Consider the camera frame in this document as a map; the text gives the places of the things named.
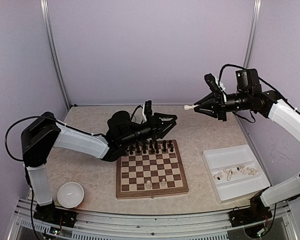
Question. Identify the left aluminium frame post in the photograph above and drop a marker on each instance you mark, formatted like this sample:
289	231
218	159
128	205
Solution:
44	5

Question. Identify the wooden chess board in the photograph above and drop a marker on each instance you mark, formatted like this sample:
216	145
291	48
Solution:
132	172

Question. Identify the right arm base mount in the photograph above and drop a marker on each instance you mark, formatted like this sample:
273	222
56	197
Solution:
244	216

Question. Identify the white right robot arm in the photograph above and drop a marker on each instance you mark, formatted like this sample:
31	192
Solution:
272	145

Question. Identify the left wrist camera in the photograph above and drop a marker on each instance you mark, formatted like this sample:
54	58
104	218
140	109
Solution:
146	110

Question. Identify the black chess pieces group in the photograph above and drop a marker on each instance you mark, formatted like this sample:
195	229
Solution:
149	147

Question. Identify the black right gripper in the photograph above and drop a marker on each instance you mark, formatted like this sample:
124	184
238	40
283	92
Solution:
221	110

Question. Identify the aluminium frame post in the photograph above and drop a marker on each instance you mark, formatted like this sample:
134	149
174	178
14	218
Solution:
44	5
252	33

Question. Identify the back aluminium frame rail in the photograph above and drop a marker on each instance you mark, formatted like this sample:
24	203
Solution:
131	105

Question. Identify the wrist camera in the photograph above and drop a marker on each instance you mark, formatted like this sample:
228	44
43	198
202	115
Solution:
214	88
146	110

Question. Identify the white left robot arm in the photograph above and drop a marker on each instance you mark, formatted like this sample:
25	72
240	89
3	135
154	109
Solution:
46	133

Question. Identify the front aluminium rail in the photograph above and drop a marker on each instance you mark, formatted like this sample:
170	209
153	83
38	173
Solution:
91	225

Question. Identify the white pieces in tray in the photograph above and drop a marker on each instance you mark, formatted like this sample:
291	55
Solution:
240	171

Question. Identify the right aluminium frame post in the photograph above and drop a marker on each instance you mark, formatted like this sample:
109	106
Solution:
252	33

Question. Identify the white chess bishop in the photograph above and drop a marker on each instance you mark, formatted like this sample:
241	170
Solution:
189	107

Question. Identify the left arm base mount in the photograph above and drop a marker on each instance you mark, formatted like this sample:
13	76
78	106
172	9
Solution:
60	217

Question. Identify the white plastic tray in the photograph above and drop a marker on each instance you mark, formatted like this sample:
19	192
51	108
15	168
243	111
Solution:
231	157

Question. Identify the white bowl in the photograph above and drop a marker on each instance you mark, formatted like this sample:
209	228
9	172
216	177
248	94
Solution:
70	195

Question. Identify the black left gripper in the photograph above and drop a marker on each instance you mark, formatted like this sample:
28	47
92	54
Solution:
164	124

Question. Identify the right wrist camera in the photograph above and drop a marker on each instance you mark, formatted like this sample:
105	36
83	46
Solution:
214	88

